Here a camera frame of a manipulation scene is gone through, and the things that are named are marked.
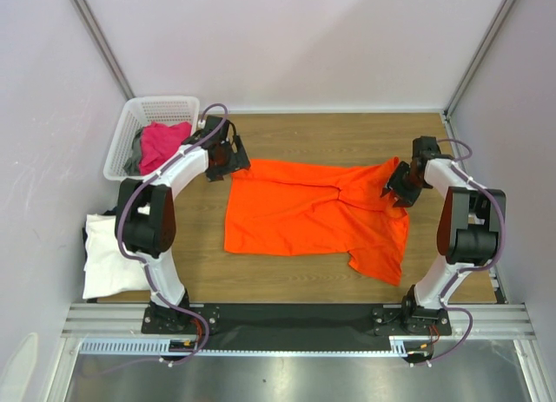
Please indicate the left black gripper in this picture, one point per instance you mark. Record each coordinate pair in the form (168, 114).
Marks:
(237, 161)

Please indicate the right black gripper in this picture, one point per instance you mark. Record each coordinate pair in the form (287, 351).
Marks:
(400, 186)

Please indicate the orange t shirt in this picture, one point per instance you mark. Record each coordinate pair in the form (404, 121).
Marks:
(288, 209)

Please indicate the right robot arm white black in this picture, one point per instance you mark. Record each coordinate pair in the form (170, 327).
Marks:
(470, 235)

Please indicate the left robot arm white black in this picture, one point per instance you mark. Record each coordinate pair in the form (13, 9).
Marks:
(145, 227)

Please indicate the pink t shirt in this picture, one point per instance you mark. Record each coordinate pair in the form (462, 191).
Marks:
(159, 142)

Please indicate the grey t shirt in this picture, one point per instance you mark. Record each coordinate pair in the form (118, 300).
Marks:
(131, 166)

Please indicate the white plastic laundry basket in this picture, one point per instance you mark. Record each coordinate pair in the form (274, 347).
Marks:
(138, 113)

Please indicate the folded white t shirt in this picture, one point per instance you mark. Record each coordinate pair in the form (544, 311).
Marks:
(107, 271)

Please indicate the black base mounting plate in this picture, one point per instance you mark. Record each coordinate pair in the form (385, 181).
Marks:
(295, 326)

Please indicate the white cable duct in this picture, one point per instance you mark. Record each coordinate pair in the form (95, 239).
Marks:
(387, 347)

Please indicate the aluminium frame rail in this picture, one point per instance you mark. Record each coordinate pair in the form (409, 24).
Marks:
(120, 320)

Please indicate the left aluminium corner post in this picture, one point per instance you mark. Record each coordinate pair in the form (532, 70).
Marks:
(94, 29)

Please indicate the aluminium corner post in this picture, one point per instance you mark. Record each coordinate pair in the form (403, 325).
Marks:
(94, 29)
(486, 42)

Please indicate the right aluminium corner post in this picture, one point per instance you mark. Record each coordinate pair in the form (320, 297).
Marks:
(486, 42)

